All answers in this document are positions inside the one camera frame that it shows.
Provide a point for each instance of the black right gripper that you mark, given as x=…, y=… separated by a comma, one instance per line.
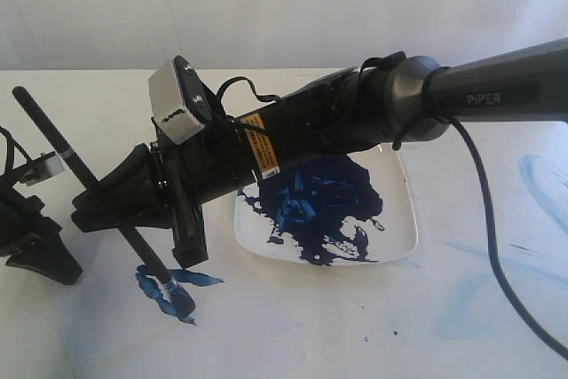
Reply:
x=201, y=161

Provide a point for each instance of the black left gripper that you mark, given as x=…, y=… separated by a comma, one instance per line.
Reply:
x=31, y=240

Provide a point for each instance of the black paintbrush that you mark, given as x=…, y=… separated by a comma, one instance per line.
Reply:
x=180, y=299

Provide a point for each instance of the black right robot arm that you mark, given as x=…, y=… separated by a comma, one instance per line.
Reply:
x=397, y=99

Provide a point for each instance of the white paper sheet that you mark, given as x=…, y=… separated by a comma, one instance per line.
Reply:
x=105, y=326

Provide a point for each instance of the white square paint plate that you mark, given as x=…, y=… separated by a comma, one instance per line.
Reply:
x=352, y=209

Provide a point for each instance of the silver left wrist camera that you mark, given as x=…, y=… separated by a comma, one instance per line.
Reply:
x=44, y=167

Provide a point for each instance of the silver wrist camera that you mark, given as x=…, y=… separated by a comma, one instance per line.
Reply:
x=179, y=104
x=44, y=167

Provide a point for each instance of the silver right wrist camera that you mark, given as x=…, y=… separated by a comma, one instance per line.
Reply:
x=179, y=104

